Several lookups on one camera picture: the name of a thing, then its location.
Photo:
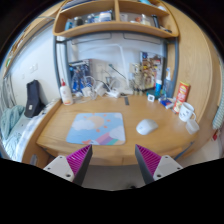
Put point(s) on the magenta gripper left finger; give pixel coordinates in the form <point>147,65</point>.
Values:
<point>72,167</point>

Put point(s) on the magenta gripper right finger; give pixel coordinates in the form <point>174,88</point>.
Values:
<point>153,166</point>

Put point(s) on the white computer mouse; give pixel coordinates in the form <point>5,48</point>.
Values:
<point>146,126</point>

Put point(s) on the pastel cloud mouse pad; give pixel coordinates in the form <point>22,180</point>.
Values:
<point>97,129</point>

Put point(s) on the clear plastic cup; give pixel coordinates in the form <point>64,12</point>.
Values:
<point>192,126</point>

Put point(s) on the bed with teal blanket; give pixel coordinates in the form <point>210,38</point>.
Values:
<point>19,135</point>

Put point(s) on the blue box on desk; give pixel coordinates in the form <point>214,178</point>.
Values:
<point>167,103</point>

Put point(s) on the white mug with pattern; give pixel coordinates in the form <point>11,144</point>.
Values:
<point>187,112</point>

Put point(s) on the small white cube clock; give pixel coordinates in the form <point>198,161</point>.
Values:
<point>151,98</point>

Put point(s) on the black backpack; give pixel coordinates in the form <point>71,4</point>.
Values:
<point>34,104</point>

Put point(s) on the white lotion bottle red cap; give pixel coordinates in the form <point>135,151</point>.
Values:
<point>66,94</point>

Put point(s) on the red snack canister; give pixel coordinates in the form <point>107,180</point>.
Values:
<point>181,96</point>

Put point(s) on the blue spray bottle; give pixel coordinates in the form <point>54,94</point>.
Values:
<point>167,86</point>

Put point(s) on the wooden desk hutch shelf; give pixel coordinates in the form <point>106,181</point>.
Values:
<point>167,24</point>

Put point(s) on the white power adapter with cables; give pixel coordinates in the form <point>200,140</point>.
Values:
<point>113,93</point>

